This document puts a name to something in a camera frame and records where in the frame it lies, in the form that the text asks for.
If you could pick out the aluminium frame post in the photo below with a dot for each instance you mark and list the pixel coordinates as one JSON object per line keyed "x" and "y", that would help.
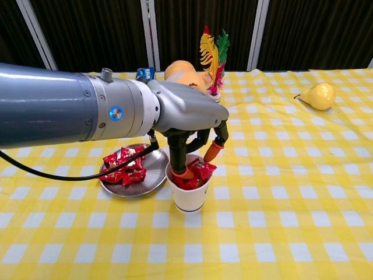
{"x": 258, "y": 35}
{"x": 38, "y": 35}
{"x": 151, "y": 35}

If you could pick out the colourful feather shuttlecock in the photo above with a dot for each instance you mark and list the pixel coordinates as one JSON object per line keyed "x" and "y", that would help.
{"x": 212, "y": 64}

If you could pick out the round metal plate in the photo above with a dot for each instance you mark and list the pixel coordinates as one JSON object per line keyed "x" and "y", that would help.
{"x": 154, "y": 172}

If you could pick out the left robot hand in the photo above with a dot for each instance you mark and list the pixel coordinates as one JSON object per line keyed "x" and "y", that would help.
{"x": 186, "y": 108}

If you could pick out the yellow white checked tablecloth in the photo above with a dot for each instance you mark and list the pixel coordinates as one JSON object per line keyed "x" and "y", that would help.
{"x": 262, "y": 218}

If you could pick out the orange plush toy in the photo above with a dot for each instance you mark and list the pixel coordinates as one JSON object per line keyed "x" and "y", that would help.
{"x": 180, "y": 71}

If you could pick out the red candy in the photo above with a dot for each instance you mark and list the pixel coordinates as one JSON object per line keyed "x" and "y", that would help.
{"x": 131, "y": 154}
{"x": 110, "y": 161}
{"x": 204, "y": 169}
{"x": 189, "y": 183}
{"x": 112, "y": 177}

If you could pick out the white paper cup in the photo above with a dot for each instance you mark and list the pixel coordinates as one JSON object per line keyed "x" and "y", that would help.
{"x": 189, "y": 201}

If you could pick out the blue cookie package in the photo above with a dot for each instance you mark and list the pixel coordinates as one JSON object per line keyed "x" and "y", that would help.
{"x": 145, "y": 73}

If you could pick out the yellow pear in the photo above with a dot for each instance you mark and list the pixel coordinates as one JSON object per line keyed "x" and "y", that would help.
{"x": 319, "y": 96}

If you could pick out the black pleated curtain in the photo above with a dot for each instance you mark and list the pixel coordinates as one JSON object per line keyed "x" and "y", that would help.
{"x": 93, "y": 32}
{"x": 320, "y": 32}
{"x": 11, "y": 35}
{"x": 180, "y": 26}

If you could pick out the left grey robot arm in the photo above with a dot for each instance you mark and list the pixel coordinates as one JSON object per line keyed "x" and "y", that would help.
{"x": 52, "y": 105}

